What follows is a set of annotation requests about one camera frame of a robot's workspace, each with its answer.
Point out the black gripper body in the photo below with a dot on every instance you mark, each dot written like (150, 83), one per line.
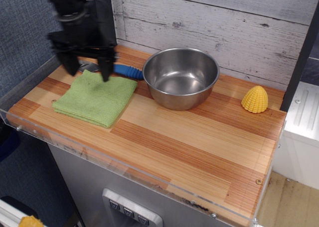
(85, 38)

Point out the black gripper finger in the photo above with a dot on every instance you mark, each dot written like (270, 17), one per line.
(106, 65)
(69, 61)

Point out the green towel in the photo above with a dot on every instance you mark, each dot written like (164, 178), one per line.
(92, 100)

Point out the stainless steel bowl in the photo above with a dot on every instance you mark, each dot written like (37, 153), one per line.
(180, 78)

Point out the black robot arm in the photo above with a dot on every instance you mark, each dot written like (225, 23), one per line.
(69, 10)

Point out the grey toy fridge cabinet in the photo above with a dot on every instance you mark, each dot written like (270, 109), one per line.
(86, 182)

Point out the silver dispenser button panel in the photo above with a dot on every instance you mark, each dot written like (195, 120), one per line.
(126, 213)

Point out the yellow toy corn piece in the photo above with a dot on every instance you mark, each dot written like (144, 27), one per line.
(255, 100)

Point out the yellow object bottom left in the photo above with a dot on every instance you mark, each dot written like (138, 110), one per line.
(30, 221)

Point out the white metal box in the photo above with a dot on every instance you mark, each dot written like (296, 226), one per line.
(297, 156)

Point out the dark vertical post left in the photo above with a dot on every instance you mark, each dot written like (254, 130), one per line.
(106, 21)

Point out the dark vertical post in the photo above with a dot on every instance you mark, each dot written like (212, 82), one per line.
(106, 21)
(301, 61)

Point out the blue handled metal spoon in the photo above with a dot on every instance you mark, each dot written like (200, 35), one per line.
(128, 71)

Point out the dark vertical post right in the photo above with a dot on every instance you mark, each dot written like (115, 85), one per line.
(301, 61)

